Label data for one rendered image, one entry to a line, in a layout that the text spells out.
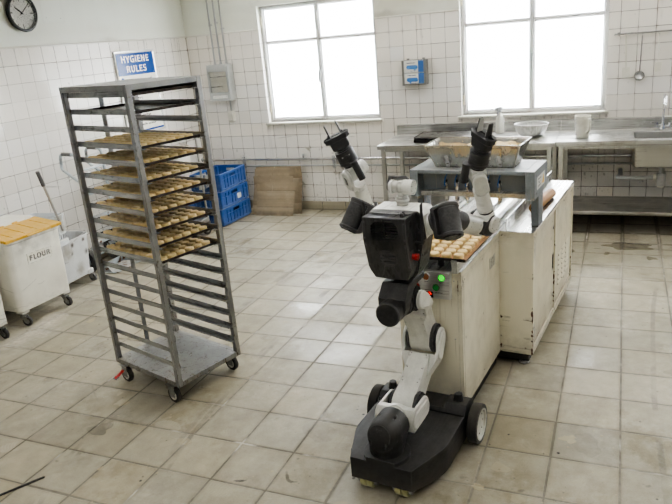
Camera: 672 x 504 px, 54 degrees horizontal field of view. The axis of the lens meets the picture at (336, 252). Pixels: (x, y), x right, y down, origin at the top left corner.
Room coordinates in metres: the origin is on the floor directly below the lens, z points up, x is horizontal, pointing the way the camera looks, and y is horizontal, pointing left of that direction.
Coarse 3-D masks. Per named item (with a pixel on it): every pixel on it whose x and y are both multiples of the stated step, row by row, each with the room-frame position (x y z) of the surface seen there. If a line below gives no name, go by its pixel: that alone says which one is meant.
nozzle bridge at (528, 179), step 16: (528, 160) 3.75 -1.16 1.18; (544, 160) 3.71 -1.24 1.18; (416, 176) 3.77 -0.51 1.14; (432, 176) 3.81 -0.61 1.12; (448, 176) 3.76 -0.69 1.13; (496, 176) 3.62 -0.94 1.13; (512, 176) 3.58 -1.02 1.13; (528, 176) 3.45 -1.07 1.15; (544, 176) 3.65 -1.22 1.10; (416, 192) 3.77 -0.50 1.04; (432, 192) 3.76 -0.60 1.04; (448, 192) 3.71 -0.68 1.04; (464, 192) 3.66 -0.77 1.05; (496, 192) 3.59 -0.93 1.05; (512, 192) 3.55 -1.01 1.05; (528, 192) 3.45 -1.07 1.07
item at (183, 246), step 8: (184, 240) 3.80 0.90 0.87; (192, 240) 3.76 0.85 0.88; (200, 240) 3.73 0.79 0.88; (208, 240) 3.72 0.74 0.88; (112, 248) 3.75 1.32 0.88; (120, 248) 3.72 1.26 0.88; (128, 248) 3.70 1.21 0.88; (136, 248) 3.72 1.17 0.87; (144, 248) 3.67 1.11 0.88; (168, 248) 3.63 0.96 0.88; (176, 248) 3.61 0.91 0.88; (184, 248) 3.63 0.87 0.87; (192, 248) 3.60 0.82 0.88; (144, 256) 3.56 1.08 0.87; (152, 256) 3.50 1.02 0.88; (160, 256) 3.49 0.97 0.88; (168, 256) 3.50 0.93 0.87
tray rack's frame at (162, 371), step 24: (72, 120) 3.78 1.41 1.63; (72, 144) 3.77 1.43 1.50; (96, 240) 3.78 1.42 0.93; (96, 264) 3.78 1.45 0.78; (168, 288) 4.11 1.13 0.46; (192, 336) 4.00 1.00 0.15; (120, 360) 3.75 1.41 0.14; (144, 360) 3.70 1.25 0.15; (192, 360) 3.64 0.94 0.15; (216, 360) 3.61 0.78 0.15; (168, 384) 3.42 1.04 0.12
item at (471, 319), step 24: (432, 264) 3.07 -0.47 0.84; (480, 264) 3.20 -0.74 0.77; (456, 288) 2.94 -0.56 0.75; (480, 288) 3.19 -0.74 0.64; (456, 312) 2.95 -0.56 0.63; (480, 312) 3.19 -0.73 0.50; (456, 336) 2.95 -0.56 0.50; (480, 336) 3.18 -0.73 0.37; (456, 360) 2.95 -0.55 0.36; (480, 360) 3.17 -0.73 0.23; (432, 384) 3.02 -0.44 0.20; (456, 384) 2.95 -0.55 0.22; (480, 384) 3.27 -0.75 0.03
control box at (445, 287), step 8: (424, 272) 2.99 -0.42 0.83; (432, 272) 2.97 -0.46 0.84; (440, 272) 2.95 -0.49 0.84; (448, 272) 2.94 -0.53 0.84; (424, 280) 2.99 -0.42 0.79; (432, 280) 2.97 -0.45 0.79; (448, 280) 2.93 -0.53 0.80; (424, 288) 2.99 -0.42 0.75; (432, 288) 2.97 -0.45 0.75; (440, 288) 2.95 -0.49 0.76; (448, 288) 2.93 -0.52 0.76; (432, 296) 2.97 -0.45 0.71; (440, 296) 2.95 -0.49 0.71; (448, 296) 2.93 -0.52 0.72
